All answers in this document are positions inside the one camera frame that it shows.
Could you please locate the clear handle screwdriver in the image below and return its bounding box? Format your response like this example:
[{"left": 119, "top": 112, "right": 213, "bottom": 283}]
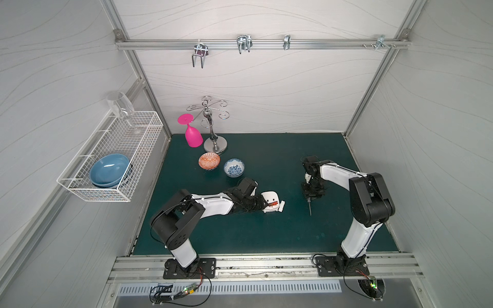
[{"left": 307, "top": 197, "right": 312, "bottom": 216}]

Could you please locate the white alarm clock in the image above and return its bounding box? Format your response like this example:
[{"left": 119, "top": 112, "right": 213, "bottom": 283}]
[{"left": 261, "top": 191, "right": 281, "bottom": 213}]

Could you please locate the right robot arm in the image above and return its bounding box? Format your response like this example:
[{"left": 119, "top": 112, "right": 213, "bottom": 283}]
[{"left": 301, "top": 156, "right": 395, "bottom": 272}]

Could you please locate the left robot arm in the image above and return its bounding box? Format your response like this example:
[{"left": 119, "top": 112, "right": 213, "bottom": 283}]
[{"left": 150, "top": 178, "right": 282, "bottom": 271}]

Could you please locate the blue white patterned bowl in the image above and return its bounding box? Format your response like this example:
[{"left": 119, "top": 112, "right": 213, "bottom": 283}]
[{"left": 223, "top": 159, "right": 245, "bottom": 178}]

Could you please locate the green table mat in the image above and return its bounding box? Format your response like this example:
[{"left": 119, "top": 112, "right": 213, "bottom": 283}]
[{"left": 130, "top": 132, "right": 399, "bottom": 255}]

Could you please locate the red patterned bowl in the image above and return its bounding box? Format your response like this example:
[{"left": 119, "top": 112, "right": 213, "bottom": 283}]
[{"left": 198, "top": 152, "right": 221, "bottom": 171}]

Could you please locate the silver cup holder stand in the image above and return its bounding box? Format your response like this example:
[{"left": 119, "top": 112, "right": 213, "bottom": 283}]
[{"left": 186, "top": 95, "right": 230, "bottom": 155}]

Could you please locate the pink plastic goblet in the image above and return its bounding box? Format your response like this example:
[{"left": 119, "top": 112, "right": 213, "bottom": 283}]
[{"left": 178, "top": 114, "right": 204, "bottom": 148}]

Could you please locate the blue plate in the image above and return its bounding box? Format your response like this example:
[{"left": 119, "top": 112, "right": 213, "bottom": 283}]
[{"left": 89, "top": 153, "right": 130, "bottom": 188}]

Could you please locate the ventilation grille strip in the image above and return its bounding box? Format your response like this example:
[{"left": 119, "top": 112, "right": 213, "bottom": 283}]
[{"left": 118, "top": 279, "right": 342, "bottom": 296}]

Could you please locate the small metal hook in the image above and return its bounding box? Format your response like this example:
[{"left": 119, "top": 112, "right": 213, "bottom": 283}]
[{"left": 283, "top": 35, "right": 291, "bottom": 51}]

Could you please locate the clear wine glass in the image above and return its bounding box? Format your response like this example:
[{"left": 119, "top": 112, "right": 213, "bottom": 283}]
[{"left": 106, "top": 92, "right": 141, "bottom": 135}]

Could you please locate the metal double hook left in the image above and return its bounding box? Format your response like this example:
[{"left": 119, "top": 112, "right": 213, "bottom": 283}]
[{"left": 191, "top": 43, "right": 209, "bottom": 69}]

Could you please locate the metal double hook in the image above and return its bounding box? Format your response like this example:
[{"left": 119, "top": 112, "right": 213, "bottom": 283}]
[
  {"left": 191, "top": 43, "right": 209, "bottom": 69},
  {"left": 236, "top": 34, "right": 253, "bottom": 54}
]

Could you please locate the metal hook right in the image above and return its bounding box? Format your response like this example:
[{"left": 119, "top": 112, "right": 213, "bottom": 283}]
[{"left": 362, "top": 35, "right": 397, "bottom": 51}]

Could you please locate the metal double hook middle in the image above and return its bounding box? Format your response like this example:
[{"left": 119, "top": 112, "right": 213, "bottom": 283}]
[{"left": 236, "top": 34, "right": 253, "bottom": 54}]

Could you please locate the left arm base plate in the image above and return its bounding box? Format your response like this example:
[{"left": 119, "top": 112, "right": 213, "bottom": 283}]
[{"left": 163, "top": 257, "right": 217, "bottom": 280}]

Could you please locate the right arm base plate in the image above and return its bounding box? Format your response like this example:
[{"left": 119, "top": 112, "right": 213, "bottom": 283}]
[{"left": 312, "top": 254, "right": 370, "bottom": 277}]

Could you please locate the right base cable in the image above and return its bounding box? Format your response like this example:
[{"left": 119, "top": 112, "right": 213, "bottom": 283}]
[{"left": 311, "top": 251, "right": 386, "bottom": 301}]

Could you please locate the left base cable bundle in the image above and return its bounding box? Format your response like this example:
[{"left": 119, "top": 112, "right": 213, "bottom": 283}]
[{"left": 149, "top": 265, "right": 215, "bottom": 307}]

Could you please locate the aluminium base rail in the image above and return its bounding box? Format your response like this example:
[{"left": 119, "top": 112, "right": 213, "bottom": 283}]
[{"left": 107, "top": 252, "right": 424, "bottom": 283}]

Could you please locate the white wire basket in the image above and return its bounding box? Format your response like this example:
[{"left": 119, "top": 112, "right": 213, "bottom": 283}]
[{"left": 57, "top": 111, "right": 163, "bottom": 202}]

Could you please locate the aluminium top rail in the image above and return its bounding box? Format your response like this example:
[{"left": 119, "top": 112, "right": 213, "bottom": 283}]
[{"left": 116, "top": 36, "right": 412, "bottom": 52}]

